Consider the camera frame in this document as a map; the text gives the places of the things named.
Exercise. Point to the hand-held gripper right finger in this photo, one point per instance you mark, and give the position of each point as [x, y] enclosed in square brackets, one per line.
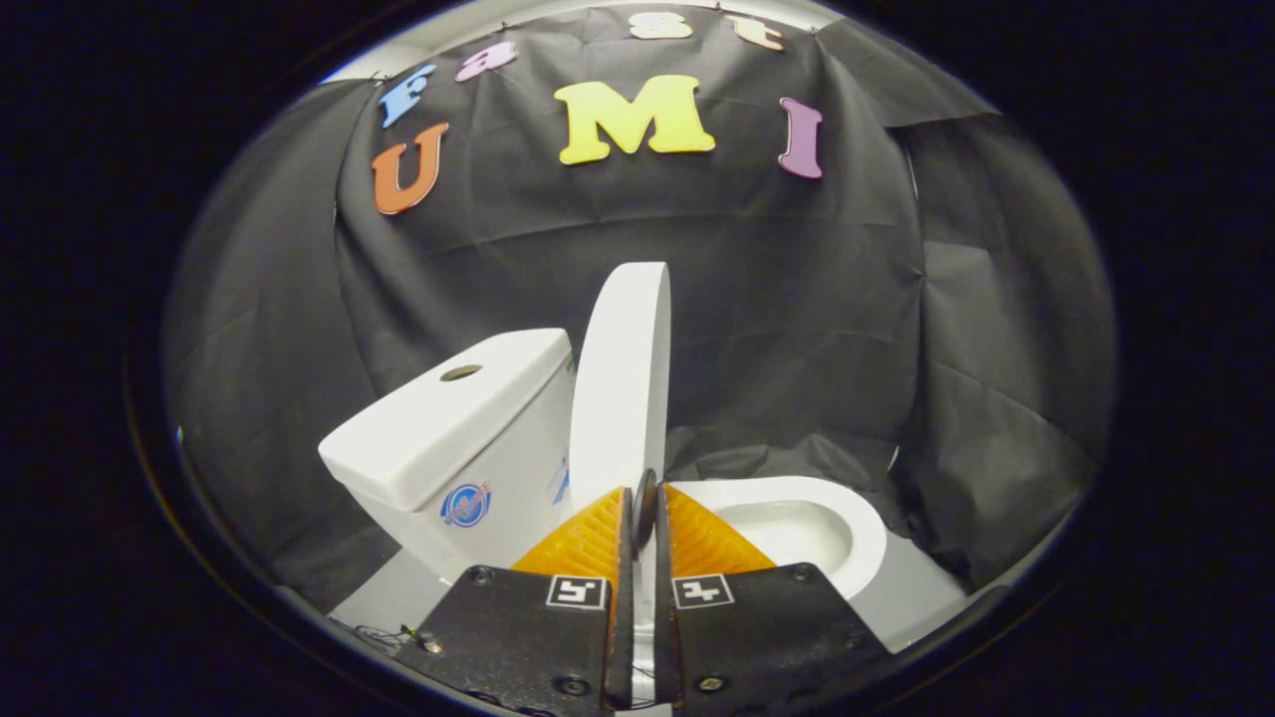
[665, 637]

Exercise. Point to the white toilet lid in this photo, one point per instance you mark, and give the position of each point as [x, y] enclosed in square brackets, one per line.
[623, 378]

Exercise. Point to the black backdrop cloth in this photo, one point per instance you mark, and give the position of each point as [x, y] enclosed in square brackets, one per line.
[777, 329]

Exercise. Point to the white ceramic toilet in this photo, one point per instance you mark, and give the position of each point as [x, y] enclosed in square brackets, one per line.
[498, 468]

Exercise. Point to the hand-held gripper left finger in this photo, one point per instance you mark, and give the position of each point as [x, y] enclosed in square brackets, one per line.
[623, 617]

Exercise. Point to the white toilet tank cover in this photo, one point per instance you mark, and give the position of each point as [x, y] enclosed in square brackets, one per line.
[438, 418]

